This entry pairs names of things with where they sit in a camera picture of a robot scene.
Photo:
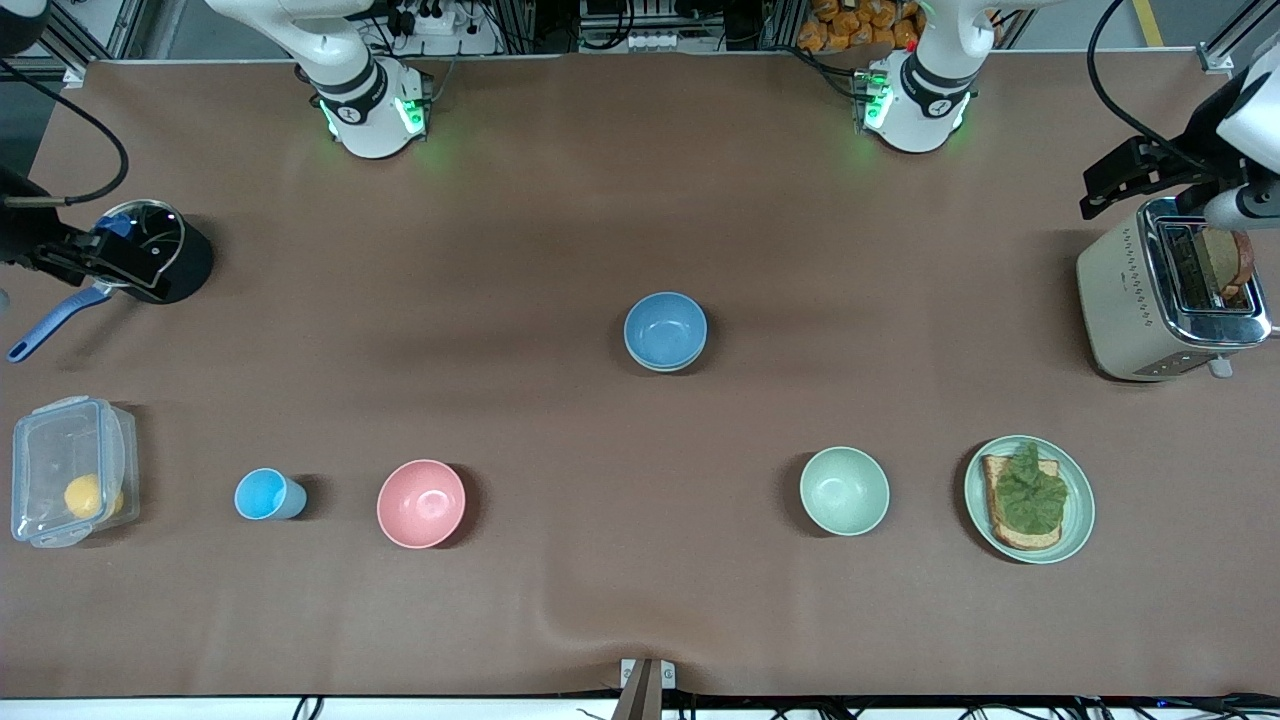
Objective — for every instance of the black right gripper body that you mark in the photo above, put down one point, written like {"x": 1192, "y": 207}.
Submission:
{"x": 18, "y": 238}

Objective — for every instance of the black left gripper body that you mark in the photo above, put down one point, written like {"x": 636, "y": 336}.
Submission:
{"x": 1189, "y": 168}

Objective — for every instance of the blue bowl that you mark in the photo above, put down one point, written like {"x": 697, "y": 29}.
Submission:
{"x": 665, "y": 328}

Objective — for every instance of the light green bowl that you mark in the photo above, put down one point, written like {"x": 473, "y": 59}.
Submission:
{"x": 668, "y": 368}
{"x": 844, "y": 490}

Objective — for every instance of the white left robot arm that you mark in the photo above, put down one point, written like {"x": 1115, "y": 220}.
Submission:
{"x": 928, "y": 100}

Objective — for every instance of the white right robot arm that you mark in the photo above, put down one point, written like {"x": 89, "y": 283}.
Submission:
{"x": 362, "y": 100}

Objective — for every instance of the pink bowl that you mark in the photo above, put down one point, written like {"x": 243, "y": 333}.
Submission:
{"x": 421, "y": 503}

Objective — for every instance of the glass pot lid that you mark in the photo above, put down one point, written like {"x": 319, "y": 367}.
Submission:
{"x": 165, "y": 225}

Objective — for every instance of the cream and chrome toaster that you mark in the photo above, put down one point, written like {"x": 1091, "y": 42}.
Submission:
{"x": 1120, "y": 300}

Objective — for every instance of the brown bread slice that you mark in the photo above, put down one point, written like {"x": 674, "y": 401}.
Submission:
{"x": 1228, "y": 262}

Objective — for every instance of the clear plastic food container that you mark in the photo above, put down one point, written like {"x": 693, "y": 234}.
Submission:
{"x": 50, "y": 455}

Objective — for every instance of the yellow lemon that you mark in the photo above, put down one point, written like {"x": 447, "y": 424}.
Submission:
{"x": 85, "y": 496}

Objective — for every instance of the blue plastic cup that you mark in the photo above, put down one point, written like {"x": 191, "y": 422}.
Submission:
{"x": 266, "y": 494}

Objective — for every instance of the orange snack bag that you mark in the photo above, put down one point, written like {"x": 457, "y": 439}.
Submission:
{"x": 860, "y": 25}

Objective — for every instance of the green lettuce leaf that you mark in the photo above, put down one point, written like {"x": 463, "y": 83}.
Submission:
{"x": 1032, "y": 492}

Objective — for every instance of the light green plate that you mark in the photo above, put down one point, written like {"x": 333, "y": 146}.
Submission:
{"x": 1080, "y": 510}

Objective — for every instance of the toast slice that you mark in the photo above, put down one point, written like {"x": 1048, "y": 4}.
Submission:
{"x": 1010, "y": 535}

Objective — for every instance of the white power strip with plugs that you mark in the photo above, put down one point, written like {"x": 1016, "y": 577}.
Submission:
{"x": 430, "y": 18}

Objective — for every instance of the aluminium frame rail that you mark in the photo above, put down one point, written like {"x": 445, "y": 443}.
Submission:
{"x": 90, "y": 25}
{"x": 1240, "y": 35}

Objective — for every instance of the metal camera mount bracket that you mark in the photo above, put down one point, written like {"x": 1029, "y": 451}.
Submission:
{"x": 645, "y": 685}

